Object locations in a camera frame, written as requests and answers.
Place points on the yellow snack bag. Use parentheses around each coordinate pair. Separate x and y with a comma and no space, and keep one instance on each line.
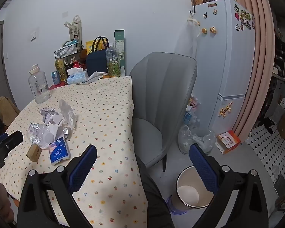
(89,45)

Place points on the clear plastic water jug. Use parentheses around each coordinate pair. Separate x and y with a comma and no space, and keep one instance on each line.
(39,85)

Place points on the bicycle fridge magnet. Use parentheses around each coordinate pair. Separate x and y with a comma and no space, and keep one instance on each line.
(205,15)

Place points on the clear plastic wrapper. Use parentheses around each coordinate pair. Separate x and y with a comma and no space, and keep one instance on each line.
(39,134)

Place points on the person's left hand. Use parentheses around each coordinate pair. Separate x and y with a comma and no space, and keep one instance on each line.
(1,201)

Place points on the white wall switch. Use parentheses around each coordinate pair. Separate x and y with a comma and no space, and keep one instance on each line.
(33,35)

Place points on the person's dark trouser leg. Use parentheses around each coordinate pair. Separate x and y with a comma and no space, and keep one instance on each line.
(154,199)

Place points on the red container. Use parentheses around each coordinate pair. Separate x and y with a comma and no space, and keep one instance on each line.
(76,66)

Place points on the crumpled white paper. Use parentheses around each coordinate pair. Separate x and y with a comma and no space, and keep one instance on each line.
(55,123)

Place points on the blue white tissue box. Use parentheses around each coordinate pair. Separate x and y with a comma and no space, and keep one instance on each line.
(77,78)

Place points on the blue drink can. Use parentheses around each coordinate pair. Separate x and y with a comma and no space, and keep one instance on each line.
(55,77)
(188,118)

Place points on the yellow figurine fridge magnets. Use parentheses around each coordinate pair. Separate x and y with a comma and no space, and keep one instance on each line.
(225,109)

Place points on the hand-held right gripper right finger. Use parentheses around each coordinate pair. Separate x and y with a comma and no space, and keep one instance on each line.
(203,168)

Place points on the white plastic bag with rubbish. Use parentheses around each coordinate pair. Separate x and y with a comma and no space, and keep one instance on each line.
(192,102)

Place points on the cluster of fridge magnets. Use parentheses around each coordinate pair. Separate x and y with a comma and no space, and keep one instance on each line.
(245,19)

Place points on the orange and white box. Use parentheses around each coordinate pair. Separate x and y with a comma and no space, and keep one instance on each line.
(228,142)

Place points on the floral cream tablecloth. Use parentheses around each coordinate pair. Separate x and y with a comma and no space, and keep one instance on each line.
(104,114)

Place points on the large clear plastic bag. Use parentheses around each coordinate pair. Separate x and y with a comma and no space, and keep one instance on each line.
(187,137)

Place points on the crumpled silver foil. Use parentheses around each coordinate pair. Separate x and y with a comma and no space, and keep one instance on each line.
(47,112)

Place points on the grey upholstered chair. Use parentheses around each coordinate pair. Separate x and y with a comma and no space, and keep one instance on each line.
(163,83)

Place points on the black clothing on floor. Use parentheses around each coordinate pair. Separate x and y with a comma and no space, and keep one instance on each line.
(268,124)

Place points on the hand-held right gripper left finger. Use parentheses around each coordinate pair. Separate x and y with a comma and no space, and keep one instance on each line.
(83,168)

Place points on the blue tissue pack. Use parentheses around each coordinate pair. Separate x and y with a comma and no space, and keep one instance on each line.
(59,150)

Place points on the tall green box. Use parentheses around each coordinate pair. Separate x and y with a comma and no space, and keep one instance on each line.
(120,38)

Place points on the navy lunch bag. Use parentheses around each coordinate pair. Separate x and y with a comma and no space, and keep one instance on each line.
(96,61)

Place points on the white refrigerator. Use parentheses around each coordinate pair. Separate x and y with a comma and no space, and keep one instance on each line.
(218,64)

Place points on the small silver foil piece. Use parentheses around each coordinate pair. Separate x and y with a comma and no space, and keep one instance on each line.
(67,133)

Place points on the clear floral print bottle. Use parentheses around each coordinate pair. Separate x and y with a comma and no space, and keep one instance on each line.
(112,61)

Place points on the pink curtain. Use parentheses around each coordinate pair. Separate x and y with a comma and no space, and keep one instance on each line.
(258,64)

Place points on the white hanging mesh bag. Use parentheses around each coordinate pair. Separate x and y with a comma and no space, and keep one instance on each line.
(193,33)

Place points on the white bin with black rim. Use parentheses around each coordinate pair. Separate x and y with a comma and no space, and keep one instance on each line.
(187,192)

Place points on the white tissue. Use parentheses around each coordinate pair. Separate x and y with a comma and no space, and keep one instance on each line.
(67,116)

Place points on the small brown cardboard box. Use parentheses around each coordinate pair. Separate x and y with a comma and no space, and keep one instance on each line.
(34,152)

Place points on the white printed tote bag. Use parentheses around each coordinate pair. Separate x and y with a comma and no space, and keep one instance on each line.
(76,29)

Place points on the white wall socket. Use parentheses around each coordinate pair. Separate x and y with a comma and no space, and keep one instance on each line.
(64,14)

